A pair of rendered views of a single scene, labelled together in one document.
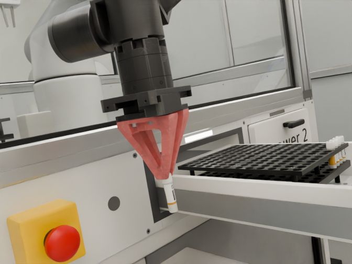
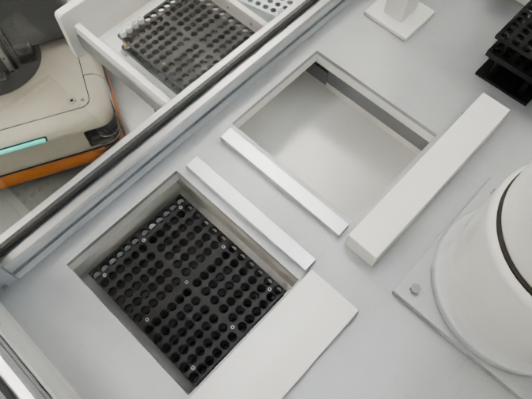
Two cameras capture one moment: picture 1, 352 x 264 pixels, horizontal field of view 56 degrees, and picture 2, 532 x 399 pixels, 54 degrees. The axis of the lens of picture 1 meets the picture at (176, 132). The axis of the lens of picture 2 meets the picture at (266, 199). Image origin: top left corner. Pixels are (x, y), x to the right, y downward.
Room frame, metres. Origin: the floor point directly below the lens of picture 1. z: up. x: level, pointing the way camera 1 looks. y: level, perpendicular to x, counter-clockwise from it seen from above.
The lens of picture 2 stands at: (1.23, -0.03, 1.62)
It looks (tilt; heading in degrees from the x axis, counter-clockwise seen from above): 64 degrees down; 178
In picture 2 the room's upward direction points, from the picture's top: straight up
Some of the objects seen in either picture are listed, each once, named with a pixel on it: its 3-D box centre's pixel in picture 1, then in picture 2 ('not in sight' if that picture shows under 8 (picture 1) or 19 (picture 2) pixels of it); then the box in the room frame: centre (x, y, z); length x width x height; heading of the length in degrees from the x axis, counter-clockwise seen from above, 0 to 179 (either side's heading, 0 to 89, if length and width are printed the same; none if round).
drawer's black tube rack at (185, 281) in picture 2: not in sight; (189, 288); (1.00, -0.13, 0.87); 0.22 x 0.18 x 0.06; 44
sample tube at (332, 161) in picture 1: (331, 156); not in sight; (0.51, -0.23, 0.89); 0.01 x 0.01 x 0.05
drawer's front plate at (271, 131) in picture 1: (283, 136); not in sight; (0.86, -0.27, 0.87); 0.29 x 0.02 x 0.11; 134
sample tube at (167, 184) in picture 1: (169, 192); not in sight; (0.38, 0.02, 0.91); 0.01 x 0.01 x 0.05
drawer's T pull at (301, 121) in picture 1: (292, 123); not in sight; (0.84, -0.29, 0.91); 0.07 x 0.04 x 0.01; 134
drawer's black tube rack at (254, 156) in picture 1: (262, 173); not in sight; (0.55, -0.13, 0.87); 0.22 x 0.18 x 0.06; 44
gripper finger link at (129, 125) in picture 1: (160, 136); not in sight; (0.38, 0.02, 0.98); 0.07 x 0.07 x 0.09; 65
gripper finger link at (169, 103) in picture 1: (154, 139); not in sight; (0.37, 0.02, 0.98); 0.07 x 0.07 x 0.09; 65
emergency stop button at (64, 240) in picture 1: (61, 242); not in sight; (0.37, 0.15, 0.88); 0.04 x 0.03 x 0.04; 134
